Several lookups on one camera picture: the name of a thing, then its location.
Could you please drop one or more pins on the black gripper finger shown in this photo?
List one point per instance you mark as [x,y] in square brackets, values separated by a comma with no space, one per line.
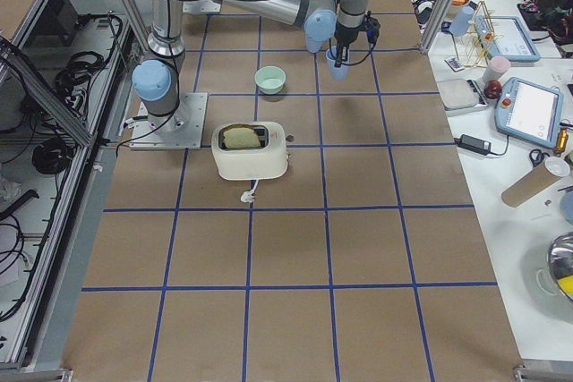
[341,54]

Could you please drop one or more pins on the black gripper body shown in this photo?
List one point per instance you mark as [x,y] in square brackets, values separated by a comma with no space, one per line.
[346,36]

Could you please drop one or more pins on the blue cup moved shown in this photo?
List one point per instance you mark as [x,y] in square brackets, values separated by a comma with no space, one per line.
[337,73]
[312,45]

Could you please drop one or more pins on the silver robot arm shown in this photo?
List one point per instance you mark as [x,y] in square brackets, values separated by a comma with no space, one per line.
[157,80]

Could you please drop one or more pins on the green bowl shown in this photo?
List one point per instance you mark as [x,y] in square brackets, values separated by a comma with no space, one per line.
[270,80]

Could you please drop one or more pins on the blue cup on desk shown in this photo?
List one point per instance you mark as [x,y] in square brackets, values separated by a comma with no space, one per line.
[461,22]

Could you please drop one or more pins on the bread slice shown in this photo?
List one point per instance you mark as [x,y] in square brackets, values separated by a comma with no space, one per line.
[241,138]

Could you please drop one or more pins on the kitchen scale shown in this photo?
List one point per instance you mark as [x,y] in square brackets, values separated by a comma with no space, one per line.
[461,97]

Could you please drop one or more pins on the cream toaster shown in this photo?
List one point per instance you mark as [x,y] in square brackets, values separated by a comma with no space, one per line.
[269,161]

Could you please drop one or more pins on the black power adapter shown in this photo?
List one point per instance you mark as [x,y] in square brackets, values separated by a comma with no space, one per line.
[473,144]

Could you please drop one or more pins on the pink cup on desk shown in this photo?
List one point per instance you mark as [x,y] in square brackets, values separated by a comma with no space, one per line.
[497,66]

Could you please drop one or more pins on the far teach pendant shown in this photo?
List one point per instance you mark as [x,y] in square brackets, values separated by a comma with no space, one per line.
[506,36]

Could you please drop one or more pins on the teach pendant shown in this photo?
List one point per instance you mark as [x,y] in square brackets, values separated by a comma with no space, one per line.
[506,36]
[530,112]

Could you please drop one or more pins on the near teach pendant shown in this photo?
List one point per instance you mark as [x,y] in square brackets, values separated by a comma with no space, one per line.
[530,112]

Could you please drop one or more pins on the cardboard tube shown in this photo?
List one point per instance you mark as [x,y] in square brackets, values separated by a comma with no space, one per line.
[551,170]

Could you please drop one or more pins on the metal bowl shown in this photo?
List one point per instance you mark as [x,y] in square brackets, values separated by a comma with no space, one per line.
[555,277]

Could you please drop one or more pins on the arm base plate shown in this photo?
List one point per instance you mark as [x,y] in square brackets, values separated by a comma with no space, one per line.
[182,131]
[200,7]

